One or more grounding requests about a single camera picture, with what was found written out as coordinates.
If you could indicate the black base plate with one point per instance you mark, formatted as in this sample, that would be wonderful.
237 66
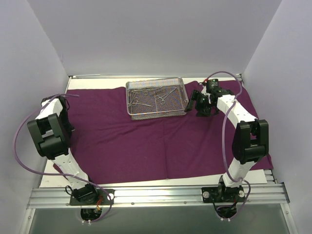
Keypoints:
222 194
93 198

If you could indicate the steel scissors top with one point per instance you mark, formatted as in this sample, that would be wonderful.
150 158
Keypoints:
150 91

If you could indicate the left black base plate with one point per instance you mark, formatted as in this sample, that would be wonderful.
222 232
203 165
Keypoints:
93 198

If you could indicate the purple cloth wrap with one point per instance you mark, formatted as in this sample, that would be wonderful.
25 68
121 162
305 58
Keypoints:
111 148

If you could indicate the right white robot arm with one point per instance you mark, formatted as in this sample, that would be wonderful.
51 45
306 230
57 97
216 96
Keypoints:
251 138

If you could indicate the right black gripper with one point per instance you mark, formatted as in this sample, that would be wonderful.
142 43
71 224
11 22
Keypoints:
195 102

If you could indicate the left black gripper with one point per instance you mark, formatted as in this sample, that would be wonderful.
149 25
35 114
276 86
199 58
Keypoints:
67 123

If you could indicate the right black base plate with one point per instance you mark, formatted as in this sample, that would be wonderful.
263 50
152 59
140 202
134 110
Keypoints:
222 194

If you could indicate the wire mesh instrument tray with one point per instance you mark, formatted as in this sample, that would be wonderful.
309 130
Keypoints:
175 103

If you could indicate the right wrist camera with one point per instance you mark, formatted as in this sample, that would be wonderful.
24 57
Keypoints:
206 80

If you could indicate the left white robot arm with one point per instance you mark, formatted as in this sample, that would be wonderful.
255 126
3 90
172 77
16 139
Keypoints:
51 133

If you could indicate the steel forceps right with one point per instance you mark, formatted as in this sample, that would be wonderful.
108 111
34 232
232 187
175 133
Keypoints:
164 96

